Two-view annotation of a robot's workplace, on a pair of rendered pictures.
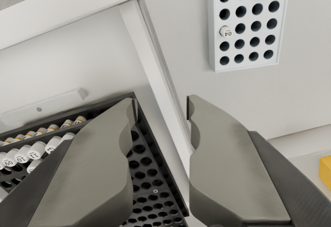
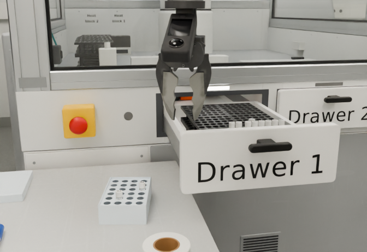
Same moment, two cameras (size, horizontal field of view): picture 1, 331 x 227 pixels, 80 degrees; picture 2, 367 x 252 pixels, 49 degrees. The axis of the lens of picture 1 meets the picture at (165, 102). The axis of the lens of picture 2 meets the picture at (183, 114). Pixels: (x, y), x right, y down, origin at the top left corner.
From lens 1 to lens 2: 66 cm
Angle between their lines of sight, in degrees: 46
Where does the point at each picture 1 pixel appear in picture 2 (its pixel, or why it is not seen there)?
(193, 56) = (162, 197)
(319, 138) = (76, 161)
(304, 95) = (84, 179)
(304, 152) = (93, 151)
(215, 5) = (146, 194)
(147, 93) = not seen: hidden behind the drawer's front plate
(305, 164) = (98, 141)
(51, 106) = not seen: hidden behind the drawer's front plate
